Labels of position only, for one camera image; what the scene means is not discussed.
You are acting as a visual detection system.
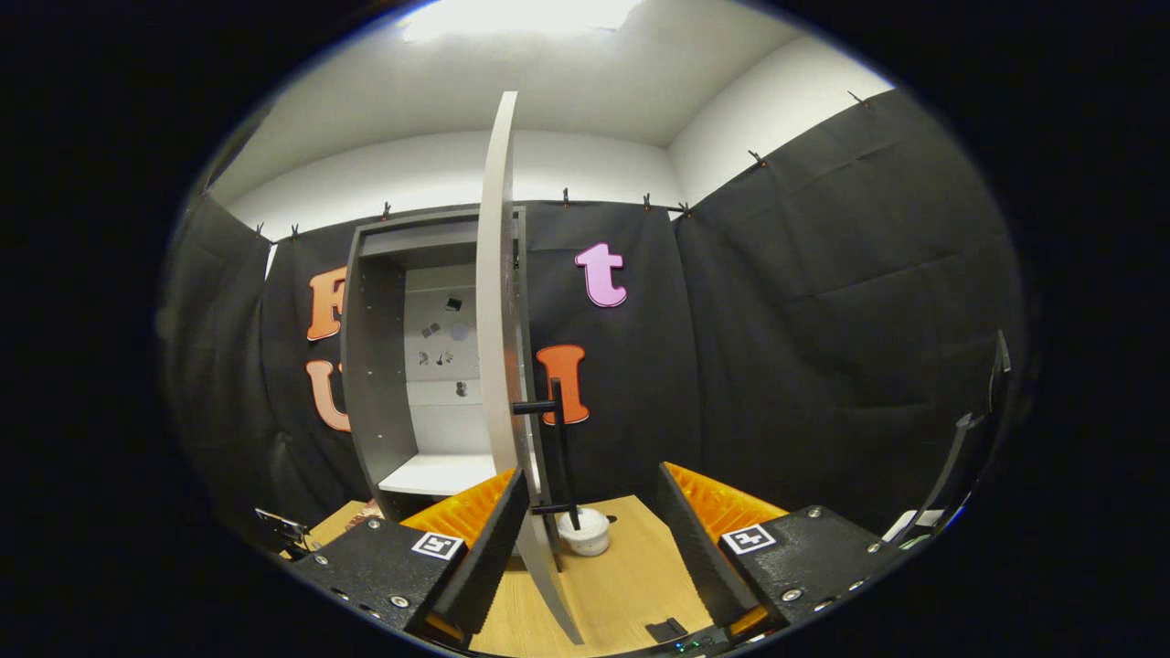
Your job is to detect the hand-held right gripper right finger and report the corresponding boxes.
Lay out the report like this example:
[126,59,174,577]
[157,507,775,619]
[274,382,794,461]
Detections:
[656,462,915,645]

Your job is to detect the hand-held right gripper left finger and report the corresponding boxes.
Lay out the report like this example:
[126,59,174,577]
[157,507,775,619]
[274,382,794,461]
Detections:
[292,466,531,652]

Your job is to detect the grey cabinet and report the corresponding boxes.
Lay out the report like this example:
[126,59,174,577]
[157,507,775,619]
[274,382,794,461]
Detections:
[340,206,531,522]

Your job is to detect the white lidded jar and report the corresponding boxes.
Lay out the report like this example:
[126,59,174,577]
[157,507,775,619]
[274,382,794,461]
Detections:
[558,507,612,557]

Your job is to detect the black backdrop cloth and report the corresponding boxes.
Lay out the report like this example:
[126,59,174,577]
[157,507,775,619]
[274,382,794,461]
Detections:
[160,87,1029,549]

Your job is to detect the wide ceiling light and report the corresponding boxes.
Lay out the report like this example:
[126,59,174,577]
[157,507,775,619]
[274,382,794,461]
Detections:
[398,0,645,42]

